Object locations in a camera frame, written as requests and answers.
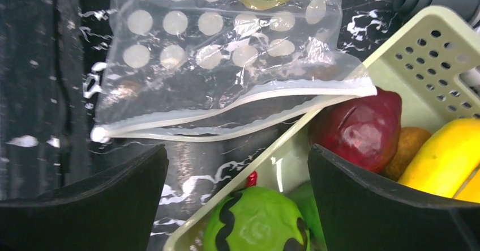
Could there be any yellow fake banana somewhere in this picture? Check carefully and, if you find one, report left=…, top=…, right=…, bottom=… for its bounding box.
left=398, top=118, right=479, bottom=198

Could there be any brown fake potato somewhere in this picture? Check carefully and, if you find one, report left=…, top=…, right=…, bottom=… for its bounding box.
left=380, top=127, right=432, bottom=181

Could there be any dark red fake fruit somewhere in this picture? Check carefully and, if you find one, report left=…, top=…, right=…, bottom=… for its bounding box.
left=308, top=88, right=402, bottom=173

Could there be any green fake pepper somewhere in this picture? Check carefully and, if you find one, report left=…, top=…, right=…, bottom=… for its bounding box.
left=286, top=181, right=327, bottom=250

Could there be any clear zip top bag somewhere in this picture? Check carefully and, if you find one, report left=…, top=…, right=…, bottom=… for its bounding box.
left=91, top=0, right=376, bottom=142

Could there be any red fake chili pepper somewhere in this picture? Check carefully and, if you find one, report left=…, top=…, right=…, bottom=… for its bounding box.
left=246, top=171, right=258, bottom=188

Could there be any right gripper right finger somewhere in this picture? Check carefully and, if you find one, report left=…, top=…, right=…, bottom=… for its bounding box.
left=307, top=145, right=479, bottom=251

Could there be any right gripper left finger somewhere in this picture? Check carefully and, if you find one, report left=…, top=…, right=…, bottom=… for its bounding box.
left=1, top=144, right=168, bottom=250

